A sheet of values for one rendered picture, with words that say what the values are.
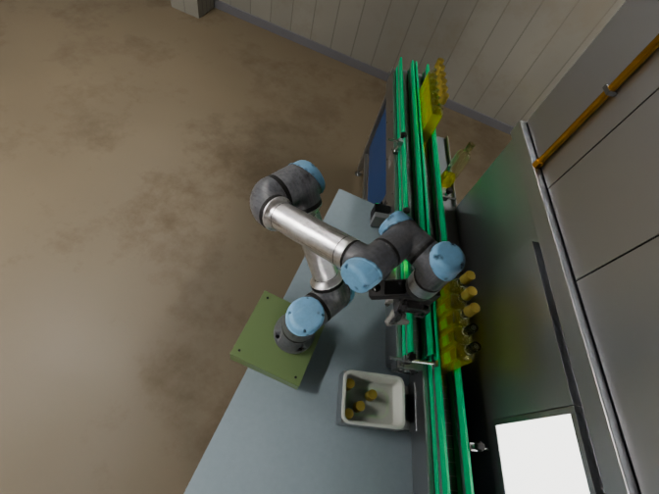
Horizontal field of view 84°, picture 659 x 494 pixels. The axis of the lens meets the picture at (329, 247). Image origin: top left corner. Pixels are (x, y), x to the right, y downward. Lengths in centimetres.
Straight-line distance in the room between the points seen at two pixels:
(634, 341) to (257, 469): 109
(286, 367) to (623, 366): 94
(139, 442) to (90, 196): 154
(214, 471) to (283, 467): 22
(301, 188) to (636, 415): 91
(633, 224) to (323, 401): 105
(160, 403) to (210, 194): 136
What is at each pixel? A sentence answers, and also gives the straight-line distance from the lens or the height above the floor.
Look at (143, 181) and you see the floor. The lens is 284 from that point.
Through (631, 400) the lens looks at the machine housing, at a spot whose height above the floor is 144.
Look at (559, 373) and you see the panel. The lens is 114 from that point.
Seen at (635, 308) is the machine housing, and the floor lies 153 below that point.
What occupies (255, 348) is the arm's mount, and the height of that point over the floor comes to 82.
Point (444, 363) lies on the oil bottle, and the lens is 133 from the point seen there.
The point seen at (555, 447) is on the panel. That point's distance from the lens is 117.
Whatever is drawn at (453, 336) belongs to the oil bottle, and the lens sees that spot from 129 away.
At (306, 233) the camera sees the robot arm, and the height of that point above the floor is 143.
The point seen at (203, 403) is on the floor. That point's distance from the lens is 216.
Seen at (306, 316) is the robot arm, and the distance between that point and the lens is 117.
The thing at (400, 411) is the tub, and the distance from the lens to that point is 141.
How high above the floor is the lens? 213
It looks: 57 degrees down
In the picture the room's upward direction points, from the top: 21 degrees clockwise
